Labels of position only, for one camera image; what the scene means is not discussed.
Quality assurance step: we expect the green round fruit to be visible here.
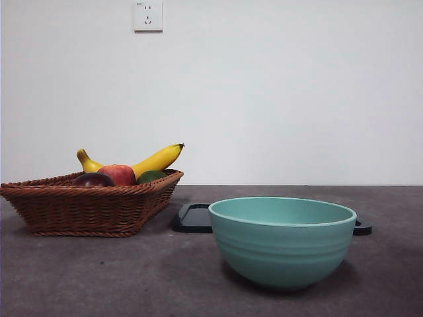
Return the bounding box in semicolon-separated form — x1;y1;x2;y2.
135;169;168;185

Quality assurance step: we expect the black rectangular tray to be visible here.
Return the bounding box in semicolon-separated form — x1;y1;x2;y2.
171;203;373;236

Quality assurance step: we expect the brown wicker basket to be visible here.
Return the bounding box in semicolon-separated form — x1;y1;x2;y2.
0;168;184;238

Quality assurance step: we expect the red yellow apple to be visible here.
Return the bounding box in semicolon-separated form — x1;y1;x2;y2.
97;164;137;187

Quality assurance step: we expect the teal ribbed bowl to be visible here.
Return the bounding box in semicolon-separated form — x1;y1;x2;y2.
208;196;358;291

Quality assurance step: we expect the white wall socket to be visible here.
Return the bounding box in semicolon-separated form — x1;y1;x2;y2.
134;1;164;33

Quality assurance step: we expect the yellow banana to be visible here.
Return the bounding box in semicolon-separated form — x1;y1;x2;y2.
76;143;185;181

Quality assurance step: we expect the dark purple plum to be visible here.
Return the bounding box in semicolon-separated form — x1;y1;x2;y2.
71;172;116;188

